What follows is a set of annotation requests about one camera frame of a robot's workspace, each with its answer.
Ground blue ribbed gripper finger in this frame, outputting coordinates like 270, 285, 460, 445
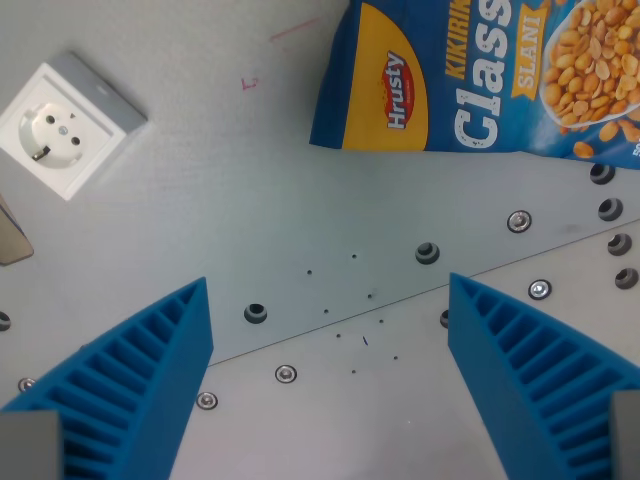
446, 271, 640, 480
0, 276, 215, 480

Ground tan flat card object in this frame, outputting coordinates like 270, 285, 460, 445
0, 194, 35, 266

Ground blue peanut snack bag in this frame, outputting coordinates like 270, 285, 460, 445
308, 0, 640, 169

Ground white wall power socket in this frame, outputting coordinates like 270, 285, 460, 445
0, 49, 149, 202

